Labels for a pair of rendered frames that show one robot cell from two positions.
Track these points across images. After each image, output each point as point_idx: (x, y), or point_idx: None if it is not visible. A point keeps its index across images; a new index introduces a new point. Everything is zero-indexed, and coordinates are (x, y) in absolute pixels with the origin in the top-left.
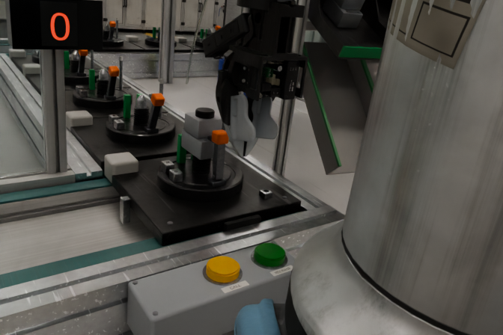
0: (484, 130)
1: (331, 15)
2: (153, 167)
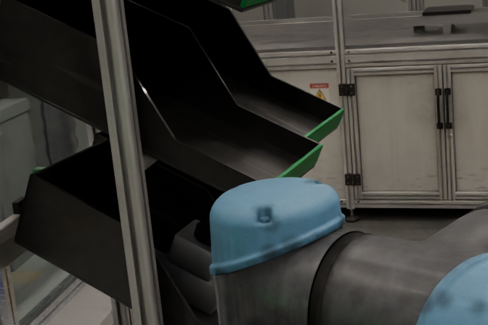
0: None
1: (185, 294)
2: None
